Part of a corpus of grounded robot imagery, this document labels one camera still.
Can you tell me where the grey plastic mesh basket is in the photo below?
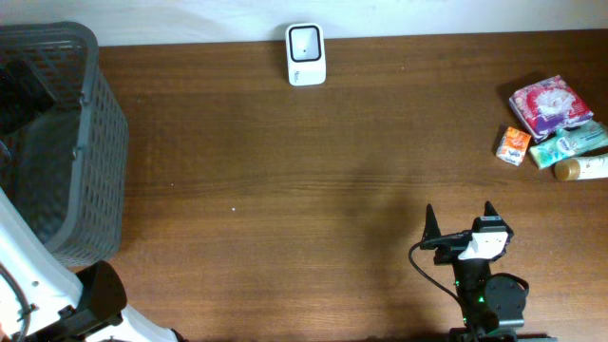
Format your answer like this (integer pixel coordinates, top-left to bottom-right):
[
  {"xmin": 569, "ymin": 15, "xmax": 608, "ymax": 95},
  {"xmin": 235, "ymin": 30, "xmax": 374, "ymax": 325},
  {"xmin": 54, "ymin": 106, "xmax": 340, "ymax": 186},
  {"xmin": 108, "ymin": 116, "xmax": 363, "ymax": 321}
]
[{"xmin": 1, "ymin": 22, "xmax": 129, "ymax": 267}]

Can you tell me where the orange snack packet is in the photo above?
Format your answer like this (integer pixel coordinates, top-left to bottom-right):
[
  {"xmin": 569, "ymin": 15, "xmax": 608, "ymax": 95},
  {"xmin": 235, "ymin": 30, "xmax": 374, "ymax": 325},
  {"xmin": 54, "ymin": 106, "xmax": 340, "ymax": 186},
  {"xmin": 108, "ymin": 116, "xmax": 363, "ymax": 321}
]
[{"xmin": 496, "ymin": 127, "xmax": 531, "ymax": 166}]

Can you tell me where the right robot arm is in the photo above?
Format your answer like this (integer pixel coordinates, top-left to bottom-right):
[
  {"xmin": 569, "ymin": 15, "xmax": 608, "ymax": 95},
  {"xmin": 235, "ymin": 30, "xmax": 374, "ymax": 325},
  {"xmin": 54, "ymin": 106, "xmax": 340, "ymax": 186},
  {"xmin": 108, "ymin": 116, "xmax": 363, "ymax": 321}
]
[{"xmin": 408, "ymin": 201, "xmax": 554, "ymax": 342}]

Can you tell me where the right black cable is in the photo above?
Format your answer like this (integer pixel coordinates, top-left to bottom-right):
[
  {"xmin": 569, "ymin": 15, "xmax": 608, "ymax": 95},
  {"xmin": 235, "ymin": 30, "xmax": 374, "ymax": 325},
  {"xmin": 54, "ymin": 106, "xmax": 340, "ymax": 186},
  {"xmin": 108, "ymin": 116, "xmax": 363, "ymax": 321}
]
[{"xmin": 407, "ymin": 231, "xmax": 472, "ymax": 324}]

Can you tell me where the teal tissue pocket pack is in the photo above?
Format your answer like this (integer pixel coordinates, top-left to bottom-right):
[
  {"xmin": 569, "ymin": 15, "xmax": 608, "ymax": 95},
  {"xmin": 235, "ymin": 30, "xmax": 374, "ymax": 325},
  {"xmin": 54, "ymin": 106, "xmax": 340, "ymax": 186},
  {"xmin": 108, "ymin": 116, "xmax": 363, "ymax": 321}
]
[{"xmin": 529, "ymin": 136, "xmax": 580, "ymax": 169}]

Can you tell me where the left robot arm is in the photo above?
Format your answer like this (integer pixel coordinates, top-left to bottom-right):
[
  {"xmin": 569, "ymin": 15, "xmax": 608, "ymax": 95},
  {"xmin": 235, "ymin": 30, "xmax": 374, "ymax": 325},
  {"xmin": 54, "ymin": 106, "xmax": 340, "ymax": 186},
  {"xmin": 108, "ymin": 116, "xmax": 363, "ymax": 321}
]
[{"xmin": 1, "ymin": 193, "xmax": 184, "ymax": 341}]

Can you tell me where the red purple snack packet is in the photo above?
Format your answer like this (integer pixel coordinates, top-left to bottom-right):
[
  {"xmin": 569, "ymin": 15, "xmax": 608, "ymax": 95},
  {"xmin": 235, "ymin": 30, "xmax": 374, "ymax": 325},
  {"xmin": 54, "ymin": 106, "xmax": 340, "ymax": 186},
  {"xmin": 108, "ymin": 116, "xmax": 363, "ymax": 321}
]
[{"xmin": 509, "ymin": 75, "xmax": 594, "ymax": 143}]

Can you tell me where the white lotion tube gold cap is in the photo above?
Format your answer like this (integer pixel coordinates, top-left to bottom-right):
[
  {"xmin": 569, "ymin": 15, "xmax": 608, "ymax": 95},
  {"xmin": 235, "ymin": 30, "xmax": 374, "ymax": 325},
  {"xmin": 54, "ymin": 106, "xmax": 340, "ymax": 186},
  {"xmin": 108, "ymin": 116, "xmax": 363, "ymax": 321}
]
[{"xmin": 554, "ymin": 154, "xmax": 607, "ymax": 181}]

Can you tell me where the teal green snack packet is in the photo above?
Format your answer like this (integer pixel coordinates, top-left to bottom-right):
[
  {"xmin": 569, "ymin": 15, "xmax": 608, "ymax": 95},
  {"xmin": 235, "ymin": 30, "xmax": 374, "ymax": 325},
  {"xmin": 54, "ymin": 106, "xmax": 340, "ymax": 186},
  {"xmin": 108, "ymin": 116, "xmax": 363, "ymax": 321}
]
[{"xmin": 556, "ymin": 121, "xmax": 607, "ymax": 158}]

